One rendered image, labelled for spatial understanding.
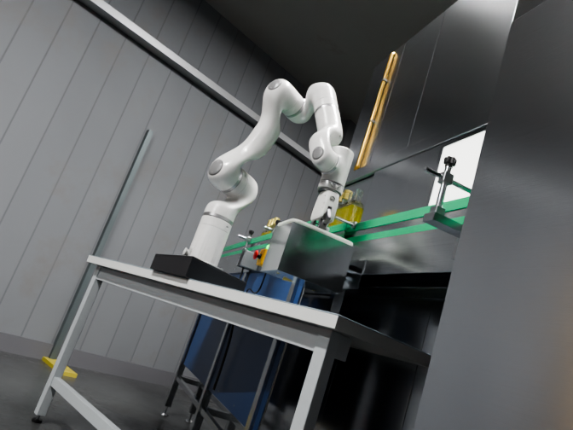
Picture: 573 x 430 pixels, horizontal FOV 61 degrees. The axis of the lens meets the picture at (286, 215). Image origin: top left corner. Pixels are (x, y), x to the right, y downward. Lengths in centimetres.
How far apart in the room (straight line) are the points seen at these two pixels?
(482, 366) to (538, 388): 10
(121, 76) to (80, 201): 105
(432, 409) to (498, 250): 28
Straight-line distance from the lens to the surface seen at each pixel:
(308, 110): 192
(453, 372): 86
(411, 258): 137
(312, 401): 122
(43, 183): 391
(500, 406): 78
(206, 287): 157
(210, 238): 179
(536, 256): 80
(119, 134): 412
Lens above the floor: 65
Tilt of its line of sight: 14 degrees up
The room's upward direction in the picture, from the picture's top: 19 degrees clockwise
